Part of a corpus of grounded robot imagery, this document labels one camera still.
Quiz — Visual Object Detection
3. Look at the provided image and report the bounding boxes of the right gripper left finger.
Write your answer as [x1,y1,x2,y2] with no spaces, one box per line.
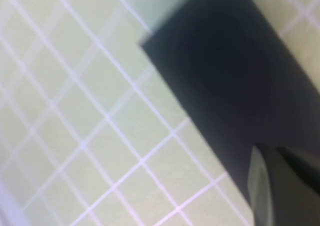
[246,143,320,226]

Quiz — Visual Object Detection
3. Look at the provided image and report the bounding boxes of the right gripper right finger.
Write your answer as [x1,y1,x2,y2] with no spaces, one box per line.
[276,146,320,194]

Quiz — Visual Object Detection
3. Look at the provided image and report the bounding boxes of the black printed glasses case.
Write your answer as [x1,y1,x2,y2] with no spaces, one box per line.
[138,0,320,213]

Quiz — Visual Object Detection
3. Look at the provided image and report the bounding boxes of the green checked tablecloth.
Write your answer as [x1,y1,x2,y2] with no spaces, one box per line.
[0,0,320,226]

